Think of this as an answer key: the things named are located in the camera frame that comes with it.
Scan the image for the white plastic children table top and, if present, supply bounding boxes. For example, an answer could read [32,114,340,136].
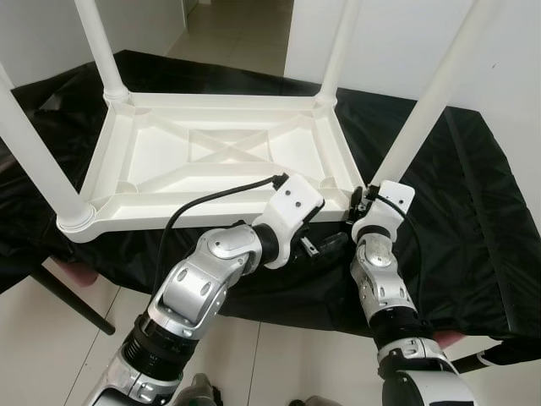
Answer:
[57,91,366,244]

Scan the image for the black table cloth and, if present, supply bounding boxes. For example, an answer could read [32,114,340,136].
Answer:
[0,49,541,343]

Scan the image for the grey robot right foot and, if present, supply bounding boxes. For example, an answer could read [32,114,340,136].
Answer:
[287,393,343,406]

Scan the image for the grey robot foot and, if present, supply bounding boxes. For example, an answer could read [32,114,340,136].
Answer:
[173,372,222,406]
[287,393,343,406]

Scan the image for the grey robot left foot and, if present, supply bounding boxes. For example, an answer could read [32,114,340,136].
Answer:
[173,372,222,406]

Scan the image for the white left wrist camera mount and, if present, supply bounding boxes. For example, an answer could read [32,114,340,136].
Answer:
[252,173,326,270]

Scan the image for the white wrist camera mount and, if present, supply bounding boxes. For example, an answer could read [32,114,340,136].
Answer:
[252,173,326,270]
[351,180,416,246]

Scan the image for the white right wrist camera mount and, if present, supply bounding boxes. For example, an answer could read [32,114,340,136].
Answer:
[351,180,416,246]

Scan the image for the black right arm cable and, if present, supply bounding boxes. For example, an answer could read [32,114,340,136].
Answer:
[379,196,425,288]

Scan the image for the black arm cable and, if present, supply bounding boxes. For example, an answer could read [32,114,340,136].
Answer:
[379,196,425,288]
[156,173,288,284]

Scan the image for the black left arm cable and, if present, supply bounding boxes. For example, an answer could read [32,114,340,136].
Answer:
[156,173,288,284]

